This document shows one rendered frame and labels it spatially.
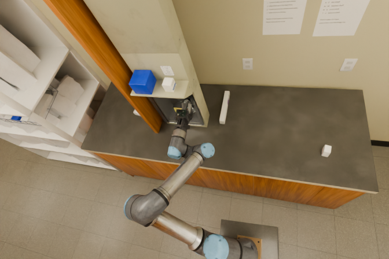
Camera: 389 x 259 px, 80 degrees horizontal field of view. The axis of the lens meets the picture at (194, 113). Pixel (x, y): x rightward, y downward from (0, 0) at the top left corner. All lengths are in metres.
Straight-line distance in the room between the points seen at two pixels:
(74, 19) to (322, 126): 1.54
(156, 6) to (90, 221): 2.50
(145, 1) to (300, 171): 1.27
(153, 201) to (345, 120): 1.33
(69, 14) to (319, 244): 2.43
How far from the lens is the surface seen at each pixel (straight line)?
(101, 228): 2.92
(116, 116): 2.08
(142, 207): 1.05
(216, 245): 1.22
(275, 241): 1.52
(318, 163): 1.65
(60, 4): 1.10
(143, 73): 1.26
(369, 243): 2.63
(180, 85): 1.25
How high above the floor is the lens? 2.46
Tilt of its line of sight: 57 degrees down
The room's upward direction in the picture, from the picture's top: 24 degrees counter-clockwise
